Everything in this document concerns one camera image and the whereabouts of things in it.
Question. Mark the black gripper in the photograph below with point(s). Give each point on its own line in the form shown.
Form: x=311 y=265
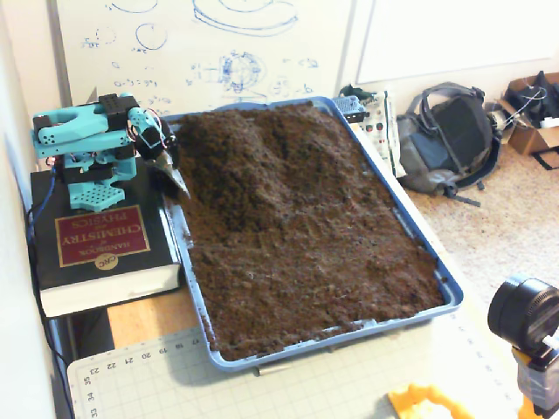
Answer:
x=167 y=165

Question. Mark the silver foil scoop blade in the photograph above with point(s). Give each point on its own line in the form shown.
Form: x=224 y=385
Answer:
x=174 y=176

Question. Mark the brown soil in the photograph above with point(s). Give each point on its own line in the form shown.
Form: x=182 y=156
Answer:
x=305 y=262

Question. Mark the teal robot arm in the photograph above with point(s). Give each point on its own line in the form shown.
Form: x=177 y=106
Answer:
x=78 y=126

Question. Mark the black chemistry physics handbook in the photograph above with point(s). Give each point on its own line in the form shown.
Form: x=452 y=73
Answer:
x=100 y=235

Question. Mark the whiteboard with blue drawings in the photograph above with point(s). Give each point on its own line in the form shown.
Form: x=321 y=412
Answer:
x=305 y=43

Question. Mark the perforated electronics box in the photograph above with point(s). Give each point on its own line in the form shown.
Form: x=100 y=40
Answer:
x=349 y=105

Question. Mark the dark green bag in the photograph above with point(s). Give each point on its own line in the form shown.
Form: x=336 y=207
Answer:
x=354 y=91

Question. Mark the circuit board device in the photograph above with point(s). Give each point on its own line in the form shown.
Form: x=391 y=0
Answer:
x=384 y=131

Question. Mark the blue plastic tray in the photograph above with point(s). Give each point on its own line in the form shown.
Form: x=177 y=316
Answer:
x=236 y=364

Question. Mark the silver metal rod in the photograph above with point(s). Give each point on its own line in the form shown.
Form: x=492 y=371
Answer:
x=273 y=370

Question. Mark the grey cutting mat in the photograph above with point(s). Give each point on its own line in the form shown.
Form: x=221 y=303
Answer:
x=305 y=393

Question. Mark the grey backpack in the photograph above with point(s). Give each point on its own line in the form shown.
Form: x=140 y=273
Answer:
x=450 y=131

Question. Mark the blank white board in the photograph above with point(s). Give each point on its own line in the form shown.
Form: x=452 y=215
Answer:
x=458 y=35

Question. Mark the yellow plastic part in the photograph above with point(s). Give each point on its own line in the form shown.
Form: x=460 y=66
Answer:
x=402 y=399

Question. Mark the brown cardboard box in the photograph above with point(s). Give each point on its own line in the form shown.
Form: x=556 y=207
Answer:
x=528 y=137

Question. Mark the black fabric item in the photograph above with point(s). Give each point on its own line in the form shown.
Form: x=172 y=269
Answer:
x=546 y=96

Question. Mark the small white box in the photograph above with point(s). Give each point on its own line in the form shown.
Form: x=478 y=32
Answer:
x=550 y=123

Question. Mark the black round camera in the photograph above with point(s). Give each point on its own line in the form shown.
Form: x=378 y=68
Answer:
x=524 y=310

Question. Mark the yellow camera stand grey tape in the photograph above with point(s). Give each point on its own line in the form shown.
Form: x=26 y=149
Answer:
x=537 y=384

